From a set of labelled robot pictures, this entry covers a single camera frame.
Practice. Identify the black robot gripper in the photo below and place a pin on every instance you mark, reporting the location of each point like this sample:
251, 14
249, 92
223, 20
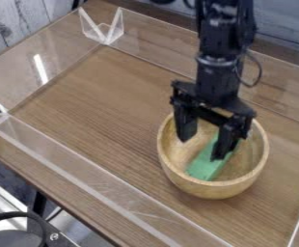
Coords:
211, 99

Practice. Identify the green rectangular block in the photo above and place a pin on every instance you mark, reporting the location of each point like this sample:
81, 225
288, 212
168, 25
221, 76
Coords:
203, 168

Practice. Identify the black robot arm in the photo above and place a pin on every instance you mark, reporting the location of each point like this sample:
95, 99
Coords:
225, 29

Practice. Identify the light wooden bowl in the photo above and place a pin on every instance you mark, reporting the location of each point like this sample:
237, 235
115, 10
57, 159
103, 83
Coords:
239, 173

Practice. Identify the black table leg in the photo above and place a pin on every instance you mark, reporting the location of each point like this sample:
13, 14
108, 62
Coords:
39, 204

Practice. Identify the clear acrylic tray enclosure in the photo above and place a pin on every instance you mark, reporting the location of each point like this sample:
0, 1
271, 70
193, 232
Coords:
84, 90

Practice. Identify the grey metal bracket with screw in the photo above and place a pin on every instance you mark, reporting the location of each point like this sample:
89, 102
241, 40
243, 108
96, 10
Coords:
48, 236

